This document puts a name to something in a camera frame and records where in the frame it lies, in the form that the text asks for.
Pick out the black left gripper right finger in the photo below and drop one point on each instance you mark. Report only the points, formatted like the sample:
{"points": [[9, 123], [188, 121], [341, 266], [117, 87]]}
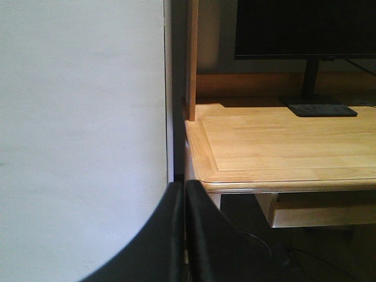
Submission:
{"points": [[216, 250]]}

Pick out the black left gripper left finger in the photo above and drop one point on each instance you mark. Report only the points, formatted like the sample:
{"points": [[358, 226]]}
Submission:
{"points": [[156, 253]]}

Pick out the light wooden desk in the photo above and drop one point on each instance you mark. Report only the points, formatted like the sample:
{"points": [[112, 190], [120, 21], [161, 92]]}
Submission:
{"points": [[304, 145]]}

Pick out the black computer monitor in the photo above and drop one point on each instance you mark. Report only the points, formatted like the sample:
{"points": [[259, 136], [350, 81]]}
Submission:
{"points": [[311, 30]]}

